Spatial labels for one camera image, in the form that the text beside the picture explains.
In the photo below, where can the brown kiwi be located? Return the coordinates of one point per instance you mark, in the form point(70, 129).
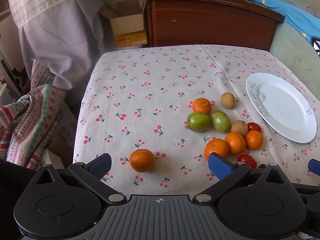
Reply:
point(228, 100)
point(239, 127)

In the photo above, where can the cherry print tablecloth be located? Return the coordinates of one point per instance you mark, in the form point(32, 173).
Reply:
point(150, 105)

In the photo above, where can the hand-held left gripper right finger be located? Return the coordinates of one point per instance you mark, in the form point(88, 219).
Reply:
point(220, 165)

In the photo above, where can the pale checked cloth cover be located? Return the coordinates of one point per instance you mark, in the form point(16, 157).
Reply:
point(57, 30)

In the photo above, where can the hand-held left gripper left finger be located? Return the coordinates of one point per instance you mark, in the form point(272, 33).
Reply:
point(101, 165)

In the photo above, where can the white plate with grey drawing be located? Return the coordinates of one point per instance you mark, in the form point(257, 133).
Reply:
point(282, 107)

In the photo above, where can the blue blanket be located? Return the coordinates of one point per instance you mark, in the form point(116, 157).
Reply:
point(295, 15)

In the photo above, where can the round green fruit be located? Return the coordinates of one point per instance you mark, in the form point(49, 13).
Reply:
point(198, 121)

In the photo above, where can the flat cardboard box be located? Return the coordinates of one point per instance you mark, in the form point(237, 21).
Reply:
point(63, 130)

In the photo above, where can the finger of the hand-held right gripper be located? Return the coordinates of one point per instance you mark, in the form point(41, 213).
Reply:
point(315, 167)

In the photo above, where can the orange mandarin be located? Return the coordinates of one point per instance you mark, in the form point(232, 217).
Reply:
point(254, 140)
point(215, 149)
point(235, 143)
point(202, 105)
point(141, 160)

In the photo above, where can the red cherry tomato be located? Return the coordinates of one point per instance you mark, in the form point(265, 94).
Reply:
point(254, 126)
point(247, 160)

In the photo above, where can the green sofa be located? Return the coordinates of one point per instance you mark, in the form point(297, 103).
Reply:
point(292, 52)

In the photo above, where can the brown wooden headboard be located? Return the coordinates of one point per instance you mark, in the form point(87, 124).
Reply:
point(212, 25)

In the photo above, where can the oval green fruit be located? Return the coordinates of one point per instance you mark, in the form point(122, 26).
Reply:
point(220, 121)

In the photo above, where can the open cardboard box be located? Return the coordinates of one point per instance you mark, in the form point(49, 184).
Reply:
point(127, 27)

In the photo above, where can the striped patterned cloth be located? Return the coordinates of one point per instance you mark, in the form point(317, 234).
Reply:
point(32, 120)

